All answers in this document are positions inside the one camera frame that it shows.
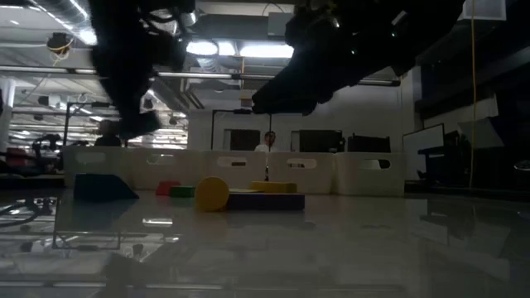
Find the red block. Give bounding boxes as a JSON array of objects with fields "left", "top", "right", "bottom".
[{"left": 155, "top": 180, "right": 182, "bottom": 197}]

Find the purple block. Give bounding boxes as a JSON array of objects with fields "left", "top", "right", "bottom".
[{"left": 225, "top": 192, "right": 306, "bottom": 212}]

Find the blue wedge block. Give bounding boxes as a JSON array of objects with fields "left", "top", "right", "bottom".
[{"left": 73, "top": 173, "right": 141, "bottom": 204}]

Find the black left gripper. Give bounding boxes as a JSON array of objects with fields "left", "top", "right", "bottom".
[{"left": 99, "top": 70, "right": 162, "bottom": 141}]

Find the long yellow block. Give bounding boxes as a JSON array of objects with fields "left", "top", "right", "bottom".
[{"left": 247, "top": 180, "right": 298, "bottom": 195}]

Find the black monitor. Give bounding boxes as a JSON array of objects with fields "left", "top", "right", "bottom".
[
  {"left": 346, "top": 133, "right": 392, "bottom": 155},
  {"left": 297, "top": 129, "right": 346, "bottom": 154}
]

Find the whiteboard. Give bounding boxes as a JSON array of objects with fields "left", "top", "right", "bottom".
[{"left": 402, "top": 123, "right": 446, "bottom": 183}]

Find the yellow cylinder block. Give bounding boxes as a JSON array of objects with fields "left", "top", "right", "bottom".
[{"left": 194, "top": 176, "right": 231, "bottom": 213}]

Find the white plastic bin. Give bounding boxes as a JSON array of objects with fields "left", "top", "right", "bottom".
[
  {"left": 132, "top": 147, "right": 201, "bottom": 191},
  {"left": 62, "top": 145, "right": 134, "bottom": 190},
  {"left": 333, "top": 151, "right": 407, "bottom": 197},
  {"left": 199, "top": 149, "right": 267, "bottom": 191},
  {"left": 267, "top": 151, "right": 335, "bottom": 195}
]

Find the person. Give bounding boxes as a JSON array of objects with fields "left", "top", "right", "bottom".
[
  {"left": 94, "top": 119, "right": 125, "bottom": 147},
  {"left": 253, "top": 130, "right": 279, "bottom": 153}
]

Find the horizontal ceiling pipe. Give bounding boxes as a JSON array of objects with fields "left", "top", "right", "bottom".
[{"left": 0, "top": 65, "right": 402, "bottom": 88}]

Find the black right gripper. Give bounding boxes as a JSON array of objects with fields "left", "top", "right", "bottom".
[{"left": 250, "top": 7, "right": 402, "bottom": 117}]

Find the green block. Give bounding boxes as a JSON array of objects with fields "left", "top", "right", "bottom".
[{"left": 168, "top": 185, "right": 196, "bottom": 199}]

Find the black frame stand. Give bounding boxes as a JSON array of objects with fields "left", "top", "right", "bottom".
[
  {"left": 62, "top": 101, "right": 121, "bottom": 147},
  {"left": 210, "top": 108, "right": 273, "bottom": 152}
]

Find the yellow hanging cable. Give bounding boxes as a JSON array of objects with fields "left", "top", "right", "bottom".
[{"left": 469, "top": 0, "right": 478, "bottom": 190}]

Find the grey ceiling box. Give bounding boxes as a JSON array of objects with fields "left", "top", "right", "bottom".
[{"left": 267, "top": 12, "right": 293, "bottom": 38}]

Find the ceiling cable reel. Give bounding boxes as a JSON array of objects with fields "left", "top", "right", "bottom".
[{"left": 45, "top": 31, "right": 76, "bottom": 55}]

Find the red background box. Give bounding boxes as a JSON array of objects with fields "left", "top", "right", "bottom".
[{"left": 3, "top": 148, "right": 26, "bottom": 169}]

